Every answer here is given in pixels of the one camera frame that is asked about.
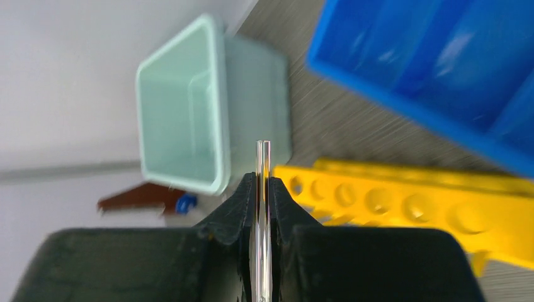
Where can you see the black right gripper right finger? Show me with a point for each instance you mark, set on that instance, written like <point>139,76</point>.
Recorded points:
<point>288,218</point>

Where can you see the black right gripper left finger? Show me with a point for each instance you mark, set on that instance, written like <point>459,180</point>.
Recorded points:
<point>225,273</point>

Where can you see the mint green plastic bin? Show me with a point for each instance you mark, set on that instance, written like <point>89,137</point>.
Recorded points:
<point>204,99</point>

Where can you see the yellow test tube rack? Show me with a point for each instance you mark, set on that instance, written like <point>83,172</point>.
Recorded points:
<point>490,215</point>

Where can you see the blue divided plastic tray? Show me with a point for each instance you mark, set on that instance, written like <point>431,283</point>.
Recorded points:
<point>461,68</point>

